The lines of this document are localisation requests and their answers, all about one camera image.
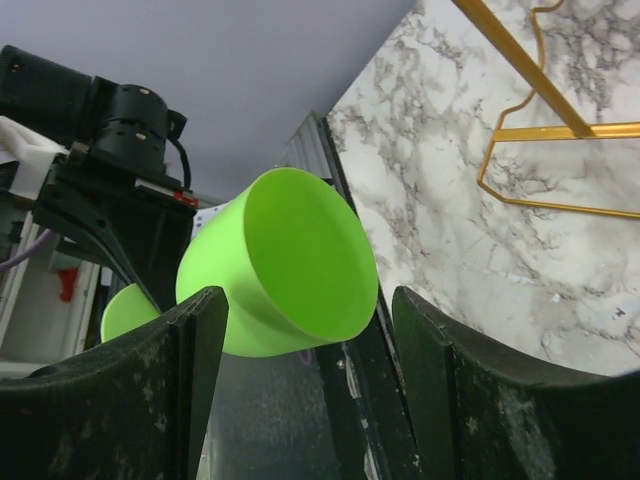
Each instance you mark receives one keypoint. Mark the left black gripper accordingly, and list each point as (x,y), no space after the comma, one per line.
(139,226)

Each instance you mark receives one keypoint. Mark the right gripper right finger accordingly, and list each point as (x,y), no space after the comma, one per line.
(482,410)

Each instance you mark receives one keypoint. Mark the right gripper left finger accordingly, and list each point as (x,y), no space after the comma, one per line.
(135,407)

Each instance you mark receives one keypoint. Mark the green wine glass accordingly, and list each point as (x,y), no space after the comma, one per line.
(294,262)

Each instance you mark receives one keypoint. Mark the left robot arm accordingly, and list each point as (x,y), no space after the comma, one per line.
(126,124)

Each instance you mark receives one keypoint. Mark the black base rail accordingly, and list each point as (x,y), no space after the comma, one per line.
(366,404)

